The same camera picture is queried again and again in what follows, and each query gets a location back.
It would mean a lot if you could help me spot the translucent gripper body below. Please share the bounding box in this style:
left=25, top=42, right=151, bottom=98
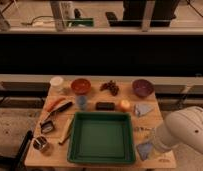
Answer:
left=149, top=132, right=171, bottom=159

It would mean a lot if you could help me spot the blue sponge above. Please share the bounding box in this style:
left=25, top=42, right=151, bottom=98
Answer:
left=136, top=141, right=152, bottom=161

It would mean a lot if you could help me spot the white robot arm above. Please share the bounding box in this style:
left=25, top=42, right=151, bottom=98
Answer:
left=150, top=106, right=203, bottom=155

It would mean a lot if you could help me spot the white paper cup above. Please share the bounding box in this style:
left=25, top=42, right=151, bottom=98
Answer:
left=50, top=76, right=64, bottom=89

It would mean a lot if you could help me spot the grey crumpled cloth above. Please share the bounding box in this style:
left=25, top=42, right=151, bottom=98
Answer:
left=134, top=103, right=154, bottom=117

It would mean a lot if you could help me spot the orange round fruit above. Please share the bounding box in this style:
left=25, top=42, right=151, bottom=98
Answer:
left=118, top=100, right=131, bottom=112

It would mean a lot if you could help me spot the green plastic tray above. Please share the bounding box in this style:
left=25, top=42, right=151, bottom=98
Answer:
left=67, top=112, right=136, bottom=165

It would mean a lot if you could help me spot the purple bowl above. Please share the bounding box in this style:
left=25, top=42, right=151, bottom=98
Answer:
left=132, top=79, right=154, bottom=98

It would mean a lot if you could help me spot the dark brown block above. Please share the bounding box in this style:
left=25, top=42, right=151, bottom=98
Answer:
left=96, top=102, right=115, bottom=111

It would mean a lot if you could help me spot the dark grape bunch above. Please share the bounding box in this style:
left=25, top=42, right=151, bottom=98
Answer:
left=100, top=80, right=119, bottom=96

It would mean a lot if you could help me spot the red bowl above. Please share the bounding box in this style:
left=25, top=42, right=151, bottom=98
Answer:
left=71, top=78, right=91, bottom=95

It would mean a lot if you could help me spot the small black metal box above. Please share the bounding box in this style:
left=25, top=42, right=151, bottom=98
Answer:
left=40, top=120, right=55, bottom=134

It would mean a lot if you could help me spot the orange carrot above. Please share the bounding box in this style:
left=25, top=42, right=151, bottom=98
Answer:
left=45, top=97, right=65, bottom=112

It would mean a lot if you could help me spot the round metal tin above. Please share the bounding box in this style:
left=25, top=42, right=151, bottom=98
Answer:
left=33, top=136, right=49, bottom=153

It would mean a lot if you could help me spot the black handled knife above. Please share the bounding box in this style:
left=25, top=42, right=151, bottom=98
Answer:
left=44, top=102, right=73, bottom=121

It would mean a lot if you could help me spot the black chair frame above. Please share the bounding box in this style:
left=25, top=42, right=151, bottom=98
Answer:
left=0, top=130, right=33, bottom=171

